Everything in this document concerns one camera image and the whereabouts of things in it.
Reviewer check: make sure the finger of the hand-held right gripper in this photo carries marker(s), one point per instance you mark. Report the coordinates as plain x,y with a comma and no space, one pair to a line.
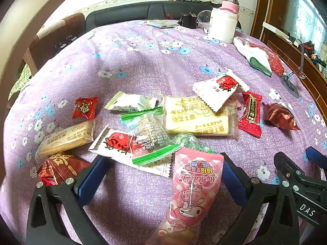
287,164
315,155

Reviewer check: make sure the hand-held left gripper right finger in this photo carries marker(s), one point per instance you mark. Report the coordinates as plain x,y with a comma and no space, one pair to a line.
233,181

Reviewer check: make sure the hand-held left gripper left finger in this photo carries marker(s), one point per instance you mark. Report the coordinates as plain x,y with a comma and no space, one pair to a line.
86,181

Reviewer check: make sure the dark red snack packet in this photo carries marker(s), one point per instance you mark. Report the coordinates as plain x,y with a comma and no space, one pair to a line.
60,167

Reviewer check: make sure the pink cartoon snack packet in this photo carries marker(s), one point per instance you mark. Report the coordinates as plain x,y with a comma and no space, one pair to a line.
191,191

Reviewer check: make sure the white red-print snack packet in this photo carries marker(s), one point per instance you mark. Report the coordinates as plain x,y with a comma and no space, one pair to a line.
217,91
109,143

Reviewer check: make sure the yellow biscuit packet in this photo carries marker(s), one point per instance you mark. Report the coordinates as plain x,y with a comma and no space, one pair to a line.
63,139
194,122

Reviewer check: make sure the clear green-striped zip bag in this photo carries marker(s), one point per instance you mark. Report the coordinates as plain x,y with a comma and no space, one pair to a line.
150,130

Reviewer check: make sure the maroon foil snack packet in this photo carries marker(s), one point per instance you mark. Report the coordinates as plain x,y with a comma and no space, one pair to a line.
279,116

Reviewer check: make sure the green foil candy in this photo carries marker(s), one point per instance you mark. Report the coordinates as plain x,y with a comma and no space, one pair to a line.
189,141

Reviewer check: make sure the long red snack packet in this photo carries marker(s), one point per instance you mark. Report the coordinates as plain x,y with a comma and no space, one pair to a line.
251,114

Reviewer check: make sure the metal phone stand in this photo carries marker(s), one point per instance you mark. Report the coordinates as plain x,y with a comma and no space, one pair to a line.
290,88

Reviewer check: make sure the small red cartoon candy packet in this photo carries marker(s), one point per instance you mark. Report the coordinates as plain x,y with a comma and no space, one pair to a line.
84,108

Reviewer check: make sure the white green snack packet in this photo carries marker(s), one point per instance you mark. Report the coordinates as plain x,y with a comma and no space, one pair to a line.
122,102

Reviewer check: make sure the wooden cabinet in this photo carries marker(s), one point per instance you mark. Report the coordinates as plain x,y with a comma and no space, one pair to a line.
293,56

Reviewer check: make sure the red patterned bag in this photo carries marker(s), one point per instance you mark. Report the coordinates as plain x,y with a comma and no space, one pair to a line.
274,61

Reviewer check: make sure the red black gadget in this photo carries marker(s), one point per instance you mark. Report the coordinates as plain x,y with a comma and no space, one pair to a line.
310,49

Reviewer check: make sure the white green-trimmed cloth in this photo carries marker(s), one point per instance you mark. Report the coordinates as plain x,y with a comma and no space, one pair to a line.
253,53

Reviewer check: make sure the green floral cushion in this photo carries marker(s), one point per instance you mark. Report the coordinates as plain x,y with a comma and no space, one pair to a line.
21,80

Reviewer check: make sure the purple floral tablecloth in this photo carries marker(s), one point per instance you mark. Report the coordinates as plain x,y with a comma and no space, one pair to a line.
153,63

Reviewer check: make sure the black clamps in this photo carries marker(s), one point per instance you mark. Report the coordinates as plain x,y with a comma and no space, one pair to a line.
65,42

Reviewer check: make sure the glass panel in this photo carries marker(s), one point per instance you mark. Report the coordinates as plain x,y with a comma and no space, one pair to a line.
301,12

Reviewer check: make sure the brown chair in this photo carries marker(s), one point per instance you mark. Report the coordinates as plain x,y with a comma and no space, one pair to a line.
51,38

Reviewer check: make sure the white plastic jar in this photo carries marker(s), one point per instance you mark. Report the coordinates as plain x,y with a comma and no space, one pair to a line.
222,24

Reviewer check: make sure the clear glass cup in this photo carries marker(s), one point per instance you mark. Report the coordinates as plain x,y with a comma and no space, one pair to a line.
204,19

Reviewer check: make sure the small black box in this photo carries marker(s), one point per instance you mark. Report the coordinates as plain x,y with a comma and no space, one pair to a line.
188,20

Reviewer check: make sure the pink bottle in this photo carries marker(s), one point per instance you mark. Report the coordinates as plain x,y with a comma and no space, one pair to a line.
230,5

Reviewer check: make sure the black sofa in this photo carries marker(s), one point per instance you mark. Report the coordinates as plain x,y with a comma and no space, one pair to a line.
122,15

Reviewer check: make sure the grey booklet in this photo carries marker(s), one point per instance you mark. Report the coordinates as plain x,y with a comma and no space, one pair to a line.
162,23

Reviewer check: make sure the wooden door frame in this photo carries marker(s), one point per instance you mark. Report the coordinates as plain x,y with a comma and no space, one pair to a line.
263,5

